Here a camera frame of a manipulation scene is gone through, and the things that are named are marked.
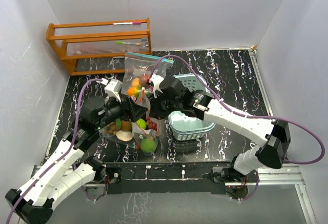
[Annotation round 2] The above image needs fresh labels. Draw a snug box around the green yellow mango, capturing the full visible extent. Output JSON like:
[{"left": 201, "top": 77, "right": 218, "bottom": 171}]
[{"left": 127, "top": 78, "right": 143, "bottom": 97}]

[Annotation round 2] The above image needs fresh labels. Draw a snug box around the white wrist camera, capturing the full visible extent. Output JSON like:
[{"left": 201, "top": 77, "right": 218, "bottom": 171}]
[
  {"left": 149, "top": 74, "right": 164, "bottom": 98},
  {"left": 100, "top": 78, "right": 122, "bottom": 102}
]

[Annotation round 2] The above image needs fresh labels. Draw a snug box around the red grape bunch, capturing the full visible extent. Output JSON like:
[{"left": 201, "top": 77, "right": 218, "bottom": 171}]
[{"left": 146, "top": 117, "right": 157, "bottom": 130}]

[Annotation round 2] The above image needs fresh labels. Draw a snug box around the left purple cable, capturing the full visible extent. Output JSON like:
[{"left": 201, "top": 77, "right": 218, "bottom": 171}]
[{"left": 5, "top": 78, "right": 110, "bottom": 224}]

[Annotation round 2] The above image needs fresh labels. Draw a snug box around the light blue plastic basket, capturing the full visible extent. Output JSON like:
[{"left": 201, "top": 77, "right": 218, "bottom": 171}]
[{"left": 167, "top": 73, "right": 216, "bottom": 142}]

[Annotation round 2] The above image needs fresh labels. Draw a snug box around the white round bun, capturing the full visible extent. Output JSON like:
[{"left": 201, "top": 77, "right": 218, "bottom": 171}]
[{"left": 116, "top": 130, "right": 133, "bottom": 142}]

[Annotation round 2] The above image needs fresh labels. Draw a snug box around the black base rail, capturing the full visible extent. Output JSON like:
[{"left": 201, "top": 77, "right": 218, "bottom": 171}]
[{"left": 105, "top": 162, "right": 250, "bottom": 194}]

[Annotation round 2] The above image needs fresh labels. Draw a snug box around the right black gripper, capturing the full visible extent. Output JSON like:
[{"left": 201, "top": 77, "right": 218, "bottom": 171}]
[{"left": 148, "top": 90, "right": 181, "bottom": 121}]

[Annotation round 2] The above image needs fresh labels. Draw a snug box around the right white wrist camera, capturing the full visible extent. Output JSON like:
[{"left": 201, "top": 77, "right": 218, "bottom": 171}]
[{"left": 149, "top": 74, "right": 164, "bottom": 98}]

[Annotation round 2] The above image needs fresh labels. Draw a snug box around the orange wooden shelf rack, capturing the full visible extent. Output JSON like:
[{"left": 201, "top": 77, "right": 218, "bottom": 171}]
[{"left": 46, "top": 18, "right": 152, "bottom": 76}]

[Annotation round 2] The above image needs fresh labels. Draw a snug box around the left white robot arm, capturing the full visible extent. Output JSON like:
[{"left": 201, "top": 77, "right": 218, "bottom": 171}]
[{"left": 5, "top": 95, "right": 148, "bottom": 223}]

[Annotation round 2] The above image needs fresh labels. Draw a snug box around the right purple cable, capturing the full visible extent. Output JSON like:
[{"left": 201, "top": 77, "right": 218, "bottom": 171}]
[{"left": 150, "top": 54, "right": 325, "bottom": 201}]

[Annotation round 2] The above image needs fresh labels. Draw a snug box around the green marker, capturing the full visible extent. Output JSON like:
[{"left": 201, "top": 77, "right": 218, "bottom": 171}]
[{"left": 116, "top": 41, "right": 141, "bottom": 46}]

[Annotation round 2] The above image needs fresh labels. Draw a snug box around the longan bunch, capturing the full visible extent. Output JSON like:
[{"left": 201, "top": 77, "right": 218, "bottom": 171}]
[{"left": 105, "top": 122, "right": 119, "bottom": 136}]

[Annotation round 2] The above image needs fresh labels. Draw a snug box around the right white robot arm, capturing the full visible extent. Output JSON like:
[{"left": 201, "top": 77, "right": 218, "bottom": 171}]
[{"left": 148, "top": 75, "right": 291, "bottom": 182}]

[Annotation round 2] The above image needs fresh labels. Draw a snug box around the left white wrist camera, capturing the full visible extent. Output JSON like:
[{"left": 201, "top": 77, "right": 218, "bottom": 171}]
[{"left": 100, "top": 78, "right": 122, "bottom": 102}]

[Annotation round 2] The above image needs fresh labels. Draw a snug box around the green lime fruit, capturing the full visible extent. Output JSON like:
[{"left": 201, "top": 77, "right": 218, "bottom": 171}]
[{"left": 136, "top": 118, "right": 147, "bottom": 130}]

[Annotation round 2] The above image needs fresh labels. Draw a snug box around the orange fruit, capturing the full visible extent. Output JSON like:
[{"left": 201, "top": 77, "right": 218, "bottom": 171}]
[{"left": 121, "top": 120, "right": 132, "bottom": 132}]

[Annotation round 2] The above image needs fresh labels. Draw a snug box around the orange-zipper clear bag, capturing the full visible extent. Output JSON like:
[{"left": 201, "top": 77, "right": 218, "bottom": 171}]
[
  {"left": 99, "top": 118, "right": 138, "bottom": 149},
  {"left": 132, "top": 88, "right": 160, "bottom": 156}
]

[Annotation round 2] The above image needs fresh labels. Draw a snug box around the red apple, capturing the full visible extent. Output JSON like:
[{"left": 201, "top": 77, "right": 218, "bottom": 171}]
[{"left": 139, "top": 74, "right": 149, "bottom": 86}]

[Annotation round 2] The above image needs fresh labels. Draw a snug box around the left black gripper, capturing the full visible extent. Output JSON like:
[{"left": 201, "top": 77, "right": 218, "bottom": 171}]
[{"left": 95, "top": 91, "right": 147, "bottom": 130}]

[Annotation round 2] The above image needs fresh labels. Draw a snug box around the blue-zipper clear bag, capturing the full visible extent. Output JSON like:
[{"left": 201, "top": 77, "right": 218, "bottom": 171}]
[{"left": 120, "top": 52, "right": 174, "bottom": 101}]

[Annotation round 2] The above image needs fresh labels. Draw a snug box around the purple cable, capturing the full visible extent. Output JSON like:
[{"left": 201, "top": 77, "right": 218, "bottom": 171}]
[
  {"left": 150, "top": 54, "right": 325, "bottom": 201},
  {"left": 5, "top": 78, "right": 110, "bottom": 224}
]

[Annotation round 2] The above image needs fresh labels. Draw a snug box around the pink white marker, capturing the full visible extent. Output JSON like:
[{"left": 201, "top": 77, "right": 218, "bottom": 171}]
[{"left": 112, "top": 22, "right": 142, "bottom": 26}]

